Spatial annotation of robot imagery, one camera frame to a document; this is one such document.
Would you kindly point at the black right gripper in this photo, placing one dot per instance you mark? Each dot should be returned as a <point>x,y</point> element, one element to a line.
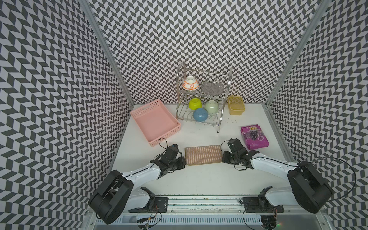
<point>224,158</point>

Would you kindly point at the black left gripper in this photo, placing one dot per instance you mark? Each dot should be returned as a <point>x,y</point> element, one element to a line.
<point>182,163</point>

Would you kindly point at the striped brown dishcloth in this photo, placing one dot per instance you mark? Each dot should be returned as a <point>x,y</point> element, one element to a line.
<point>203,155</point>

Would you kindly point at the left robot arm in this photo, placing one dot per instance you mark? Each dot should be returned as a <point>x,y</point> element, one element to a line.
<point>121,192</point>

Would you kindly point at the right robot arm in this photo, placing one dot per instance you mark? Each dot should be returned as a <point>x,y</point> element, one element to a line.
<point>307,188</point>

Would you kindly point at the purple blackcurrant gummy bag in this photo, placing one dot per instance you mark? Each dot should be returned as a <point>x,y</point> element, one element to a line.
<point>254,137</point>

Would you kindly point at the pink plastic basket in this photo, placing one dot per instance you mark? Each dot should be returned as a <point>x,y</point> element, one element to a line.
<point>155,121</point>

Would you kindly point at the blue bowl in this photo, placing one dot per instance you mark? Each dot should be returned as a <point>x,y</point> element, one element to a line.
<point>200,115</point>

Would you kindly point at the pale green bowl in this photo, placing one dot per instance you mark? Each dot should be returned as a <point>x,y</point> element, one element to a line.
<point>211,107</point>

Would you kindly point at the yellow plastic container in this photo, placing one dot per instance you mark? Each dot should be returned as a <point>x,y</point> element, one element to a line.
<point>236,105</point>

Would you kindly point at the lime green bowl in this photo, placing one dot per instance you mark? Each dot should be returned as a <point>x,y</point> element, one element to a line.
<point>194,104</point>

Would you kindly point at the silver metal dish rack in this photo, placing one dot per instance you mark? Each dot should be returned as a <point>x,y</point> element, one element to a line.
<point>183,112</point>

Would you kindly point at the grey patterned plate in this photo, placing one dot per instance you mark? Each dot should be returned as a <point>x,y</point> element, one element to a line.
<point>212,88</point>

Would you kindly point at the white orange patterned bowl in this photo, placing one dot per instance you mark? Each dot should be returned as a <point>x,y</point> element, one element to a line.
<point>190,83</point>

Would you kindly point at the aluminium front rail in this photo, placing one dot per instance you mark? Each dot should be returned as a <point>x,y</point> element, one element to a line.
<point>203,205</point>

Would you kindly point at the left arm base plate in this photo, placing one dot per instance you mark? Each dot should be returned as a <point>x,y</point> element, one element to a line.
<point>143,201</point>

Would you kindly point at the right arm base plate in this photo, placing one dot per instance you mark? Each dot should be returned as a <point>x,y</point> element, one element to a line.
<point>259,204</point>

